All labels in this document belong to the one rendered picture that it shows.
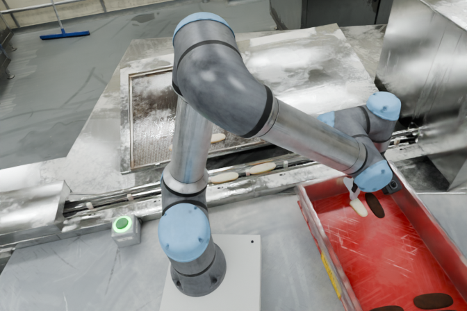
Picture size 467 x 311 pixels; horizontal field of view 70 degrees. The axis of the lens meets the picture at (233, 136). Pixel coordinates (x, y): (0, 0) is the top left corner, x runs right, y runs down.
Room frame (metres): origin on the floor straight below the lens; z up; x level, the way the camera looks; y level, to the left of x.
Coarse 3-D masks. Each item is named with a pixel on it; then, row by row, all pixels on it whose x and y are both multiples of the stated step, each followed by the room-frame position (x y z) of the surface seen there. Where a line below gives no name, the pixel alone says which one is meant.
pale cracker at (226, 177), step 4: (232, 172) 0.76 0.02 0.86; (216, 176) 0.75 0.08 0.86; (220, 176) 0.74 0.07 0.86; (224, 176) 0.74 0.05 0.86; (228, 176) 0.74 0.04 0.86; (232, 176) 0.74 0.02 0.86; (236, 176) 0.74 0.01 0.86; (212, 180) 0.73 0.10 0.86; (216, 180) 0.73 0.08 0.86; (220, 180) 0.73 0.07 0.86; (224, 180) 0.72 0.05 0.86; (228, 180) 0.72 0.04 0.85
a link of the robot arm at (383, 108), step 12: (372, 96) 0.59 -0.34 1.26; (384, 96) 0.59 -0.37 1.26; (396, 96) 0.58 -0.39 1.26; (372, 108) 0.56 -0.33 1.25; (384, 108) 0.55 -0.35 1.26; (396, 108) 0.55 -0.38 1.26; (372, 120) 0.55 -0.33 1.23; (384, 120) 0.54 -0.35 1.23; (396, 120) 0.55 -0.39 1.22; (372, 132) 0.54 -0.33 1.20; (384, 132) 0.54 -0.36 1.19
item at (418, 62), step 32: (416, 0) 0.98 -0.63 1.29; (448, 0) 0.93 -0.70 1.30; (416, 32) 0.94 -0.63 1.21; (448, 32) 0.81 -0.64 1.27; (384, 64) 1.06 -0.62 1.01; (416, 64) 0.89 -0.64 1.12; (448, 64) 0.77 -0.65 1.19; (416, 96) 0.84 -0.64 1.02; (448, 96) 0.72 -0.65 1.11; (448, 128) 0.67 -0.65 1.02; (448, 160) 0.62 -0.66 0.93
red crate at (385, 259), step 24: (360, 192) 0.62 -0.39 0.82; (336, 216) 0.54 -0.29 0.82; (360, 216) 0.53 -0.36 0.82; (336, 240) 0.46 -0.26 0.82; (360, 240) 0.45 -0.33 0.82; (384, 240) 0.44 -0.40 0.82; (408, 240) 0.43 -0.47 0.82; (360, 264) 0.38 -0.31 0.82; (384, 264) 0.37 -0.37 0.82; (408, 264) 0.36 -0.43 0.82; (432, 264) 0.35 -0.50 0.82; (360, 288) 0.32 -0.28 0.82; (384, 288) 0.31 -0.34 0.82; (408, 288) 0.30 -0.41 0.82; (432, 288) 0.29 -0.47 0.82; (456, 288) 0.29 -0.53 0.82
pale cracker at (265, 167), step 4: (264, 164) 0.77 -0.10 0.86; (268, 164) 0.77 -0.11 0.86; (272, 164) 0.77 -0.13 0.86; (252, 168) 0.76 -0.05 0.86; (256, 168) 0.76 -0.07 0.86; (260, 168) 0.75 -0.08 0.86; (264, 168) 0.75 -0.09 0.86; (268, 168) 0.75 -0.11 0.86; (272, 168) 0.75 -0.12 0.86; (252, 172) 0.74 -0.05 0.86; (256, 172) 0.74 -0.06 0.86; (260, 172) 0.74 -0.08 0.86
